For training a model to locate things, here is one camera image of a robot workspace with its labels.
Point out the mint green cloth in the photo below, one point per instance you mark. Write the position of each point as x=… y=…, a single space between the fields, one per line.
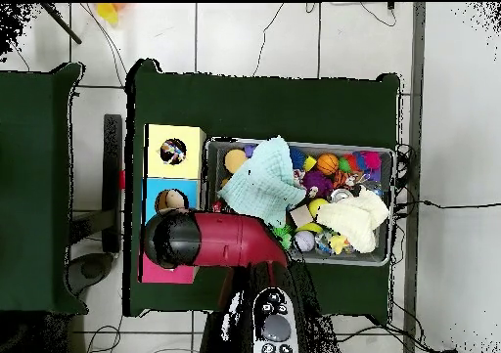
x=262 y=182

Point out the colourful polka dot cloth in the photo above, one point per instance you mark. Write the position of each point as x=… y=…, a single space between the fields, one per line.
x=174 y=151

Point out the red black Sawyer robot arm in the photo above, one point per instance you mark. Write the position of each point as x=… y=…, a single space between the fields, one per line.
x=227 y=239

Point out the wooden box with three holes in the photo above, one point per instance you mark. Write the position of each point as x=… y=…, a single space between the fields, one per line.
x=156 y=165

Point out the shallow clear mesh bin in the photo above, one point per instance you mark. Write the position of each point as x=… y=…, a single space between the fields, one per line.
x=368 y=257

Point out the peach orange ball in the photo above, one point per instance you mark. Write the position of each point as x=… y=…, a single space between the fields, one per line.
x=235 y=160

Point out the green spiky ball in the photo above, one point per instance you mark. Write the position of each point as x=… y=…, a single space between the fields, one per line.
x=283 y=234

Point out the yellow ball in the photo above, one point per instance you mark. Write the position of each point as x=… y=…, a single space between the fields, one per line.
x=317 y=207

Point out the white toy baseball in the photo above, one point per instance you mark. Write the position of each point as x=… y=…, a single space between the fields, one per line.
x=304 y=241

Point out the orange toy basketball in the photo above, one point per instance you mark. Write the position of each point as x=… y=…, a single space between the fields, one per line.
x=328 y=164

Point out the cream yellow cloth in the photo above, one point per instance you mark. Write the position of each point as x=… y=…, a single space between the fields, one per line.
x=356 y=220

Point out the pink spiky ball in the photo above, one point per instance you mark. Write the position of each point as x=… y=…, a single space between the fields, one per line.
x=370 y=160

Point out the black chair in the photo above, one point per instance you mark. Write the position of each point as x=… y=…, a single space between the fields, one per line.
x=113 y=173

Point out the grey metal beam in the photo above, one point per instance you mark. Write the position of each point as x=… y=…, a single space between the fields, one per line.
x=415 y=95

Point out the green cloth side table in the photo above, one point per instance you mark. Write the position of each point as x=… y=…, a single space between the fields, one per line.
x=35 y=189

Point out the yellow floor object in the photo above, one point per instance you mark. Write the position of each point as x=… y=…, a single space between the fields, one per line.
x=108 y=13

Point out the black rod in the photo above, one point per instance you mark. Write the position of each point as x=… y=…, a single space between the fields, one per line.
x=61 y=23

